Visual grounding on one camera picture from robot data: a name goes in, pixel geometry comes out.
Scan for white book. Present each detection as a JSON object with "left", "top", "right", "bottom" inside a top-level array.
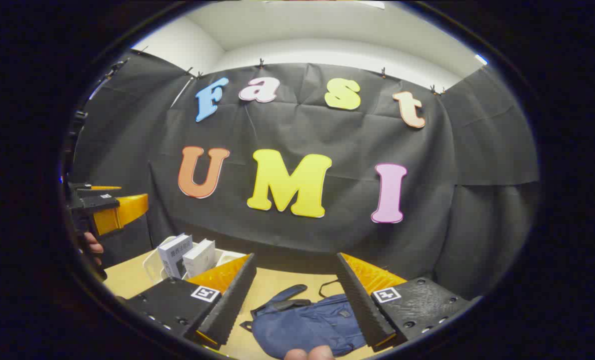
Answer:
[{"left": 182, "top": 239, "right": 217, "bottom": 279}]

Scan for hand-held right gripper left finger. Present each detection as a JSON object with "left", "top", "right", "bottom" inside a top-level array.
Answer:
[{"left": 122, "top": 252, "right": 257, "bottom": 351}]

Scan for blue schoolbag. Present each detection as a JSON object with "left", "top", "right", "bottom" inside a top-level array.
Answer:
[{"left": 240, "top": 280, "right": 378, "bottom": 360}]

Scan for white plastic bookshelf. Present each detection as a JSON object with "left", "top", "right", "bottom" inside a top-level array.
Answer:
[{"left": 142, "top": 236, "right": 248, "bottom": 286}]

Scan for black backdrop cloth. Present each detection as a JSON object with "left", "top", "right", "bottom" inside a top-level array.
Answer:
[{"left": 70, "top": 50, "right": 541, "bottom": 301}]

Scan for lavender cover book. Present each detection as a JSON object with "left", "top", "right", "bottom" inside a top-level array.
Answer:
[{"left": 157, "top": 233, "right": 194, "bottom": 280}]

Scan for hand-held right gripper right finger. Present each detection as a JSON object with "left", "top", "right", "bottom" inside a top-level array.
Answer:
[{"left": 335, "top": 252, "right": 482, "bottom": 352}]

